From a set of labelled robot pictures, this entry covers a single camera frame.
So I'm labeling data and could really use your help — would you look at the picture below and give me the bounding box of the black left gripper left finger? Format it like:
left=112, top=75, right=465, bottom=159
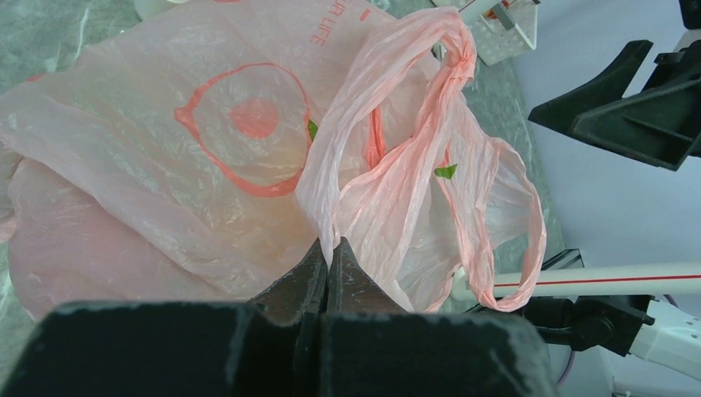
left=1, top=243, right=327, bottom=396

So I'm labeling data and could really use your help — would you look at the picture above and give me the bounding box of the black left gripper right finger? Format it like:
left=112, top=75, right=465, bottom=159
left=309, top=239, right=558, bottom=396

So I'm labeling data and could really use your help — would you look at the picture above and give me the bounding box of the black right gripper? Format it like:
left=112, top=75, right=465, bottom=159
left=528, top=40, right=700, bottom=171

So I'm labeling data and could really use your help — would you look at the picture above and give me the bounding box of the pink plastic bag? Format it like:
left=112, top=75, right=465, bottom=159
left=1, top=1, right=546, bottom=320

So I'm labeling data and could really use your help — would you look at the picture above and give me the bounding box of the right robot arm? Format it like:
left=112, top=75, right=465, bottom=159
left=522, top=1, right=700, bottom=378

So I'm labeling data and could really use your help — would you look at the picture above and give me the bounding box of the white plastic basket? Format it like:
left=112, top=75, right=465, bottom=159
left=432, top=0, right=541, bottom=66

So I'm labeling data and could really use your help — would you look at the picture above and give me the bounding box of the white PVC pipe frame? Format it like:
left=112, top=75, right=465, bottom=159
left=135, top=1, right=700, bottom=310

